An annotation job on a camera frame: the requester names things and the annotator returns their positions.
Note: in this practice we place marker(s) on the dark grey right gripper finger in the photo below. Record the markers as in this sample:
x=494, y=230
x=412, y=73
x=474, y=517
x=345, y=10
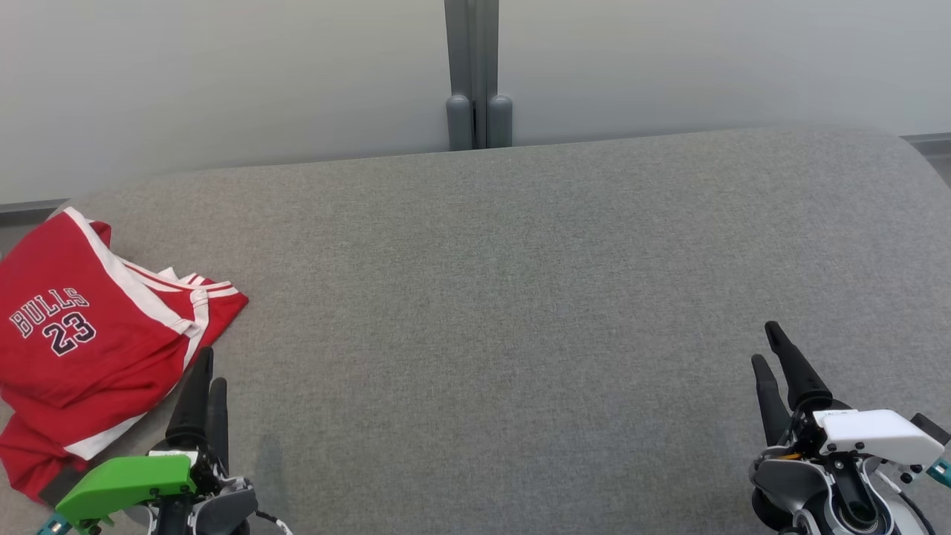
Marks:
x=771, y=405
x=801, y=375

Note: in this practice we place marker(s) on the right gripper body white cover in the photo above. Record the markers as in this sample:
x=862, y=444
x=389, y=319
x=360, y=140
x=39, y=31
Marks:
x=884, y=435

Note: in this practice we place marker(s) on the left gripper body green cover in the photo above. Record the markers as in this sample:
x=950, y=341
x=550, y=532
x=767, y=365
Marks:
x=126, y=483

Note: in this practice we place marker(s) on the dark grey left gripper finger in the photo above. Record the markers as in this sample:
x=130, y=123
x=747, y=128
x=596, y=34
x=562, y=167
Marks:
x=192, y=405
x=219, y=423

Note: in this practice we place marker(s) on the red Bulls basketball jersey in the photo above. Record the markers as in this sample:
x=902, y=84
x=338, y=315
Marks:
x=89, y=349

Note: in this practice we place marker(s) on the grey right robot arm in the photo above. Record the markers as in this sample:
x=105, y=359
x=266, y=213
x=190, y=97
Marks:
x=786, y=483

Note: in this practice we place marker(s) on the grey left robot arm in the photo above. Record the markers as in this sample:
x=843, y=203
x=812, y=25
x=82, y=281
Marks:
x=226, y=514

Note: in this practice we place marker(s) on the dark grey base rail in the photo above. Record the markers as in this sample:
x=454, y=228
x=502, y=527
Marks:
x=30, y=212
x=929, y=144

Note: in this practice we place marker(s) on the grey rounded post foot cap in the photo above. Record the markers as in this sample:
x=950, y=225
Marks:
x=459, y=122
x=500, y=121

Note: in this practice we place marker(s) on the grey partition frame post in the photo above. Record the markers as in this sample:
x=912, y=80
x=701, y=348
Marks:
x=472, y=44

